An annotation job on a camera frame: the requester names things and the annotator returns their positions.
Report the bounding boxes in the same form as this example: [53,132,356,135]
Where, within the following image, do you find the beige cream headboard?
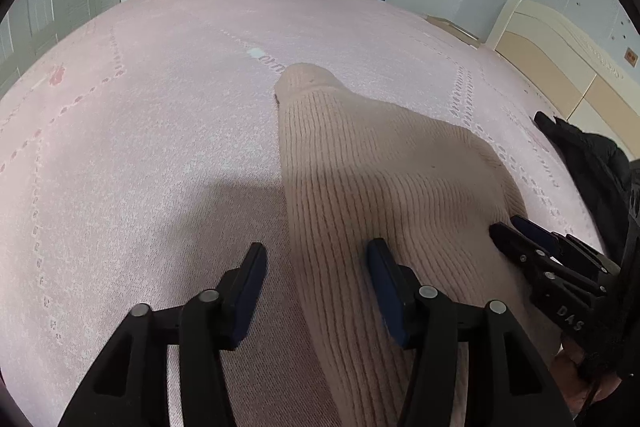
[487,0,640,148]

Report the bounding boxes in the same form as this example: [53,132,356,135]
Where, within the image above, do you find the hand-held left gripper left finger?
[60,242,268,427]

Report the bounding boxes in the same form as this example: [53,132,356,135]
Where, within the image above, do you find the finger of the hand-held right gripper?
[510,215,622,281]
[489,221,609,304]

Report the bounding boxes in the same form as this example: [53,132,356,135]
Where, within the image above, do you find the beige pink knit sweater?
[274,63,572,427]

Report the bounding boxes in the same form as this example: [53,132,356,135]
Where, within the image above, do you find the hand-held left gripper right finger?
[366,238,574,427]

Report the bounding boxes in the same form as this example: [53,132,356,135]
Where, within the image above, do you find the pink patterned bed sheet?
[0,0,617,427]

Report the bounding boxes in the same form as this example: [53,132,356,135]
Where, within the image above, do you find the person's right hand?
[552,338,628,415]

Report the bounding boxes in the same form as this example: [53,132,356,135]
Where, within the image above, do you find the black jacket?
[534,111,640,259]

